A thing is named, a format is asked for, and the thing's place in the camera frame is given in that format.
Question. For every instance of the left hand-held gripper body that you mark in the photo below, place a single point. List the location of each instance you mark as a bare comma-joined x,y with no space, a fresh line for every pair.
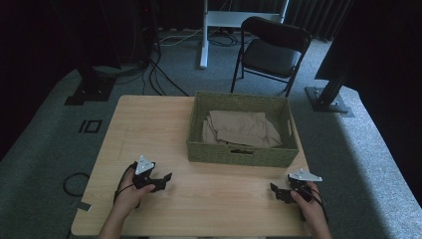
144,166

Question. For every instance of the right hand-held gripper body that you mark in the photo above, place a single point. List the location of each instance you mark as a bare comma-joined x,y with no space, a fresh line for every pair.
300,181

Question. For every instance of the green woven basket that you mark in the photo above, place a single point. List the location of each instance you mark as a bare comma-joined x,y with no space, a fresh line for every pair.
239,156

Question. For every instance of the black folding chair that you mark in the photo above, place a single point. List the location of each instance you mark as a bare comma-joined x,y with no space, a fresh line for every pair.
272,56

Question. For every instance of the black computer tower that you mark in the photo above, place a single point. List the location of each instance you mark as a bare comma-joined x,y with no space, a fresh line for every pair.
141,30

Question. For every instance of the beige cloth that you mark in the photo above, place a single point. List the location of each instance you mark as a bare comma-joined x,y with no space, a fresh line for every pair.
242,129

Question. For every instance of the dark curtain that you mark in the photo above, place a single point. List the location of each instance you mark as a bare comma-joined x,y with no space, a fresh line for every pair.
318,16

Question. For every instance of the black stand with base plate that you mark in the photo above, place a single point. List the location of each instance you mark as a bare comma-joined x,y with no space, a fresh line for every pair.
91,88
326,99

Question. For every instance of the person's right hand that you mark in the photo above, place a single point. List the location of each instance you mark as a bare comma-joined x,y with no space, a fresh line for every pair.
310,205

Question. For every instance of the person's left hand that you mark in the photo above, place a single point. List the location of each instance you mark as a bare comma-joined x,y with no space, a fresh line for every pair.
129,197

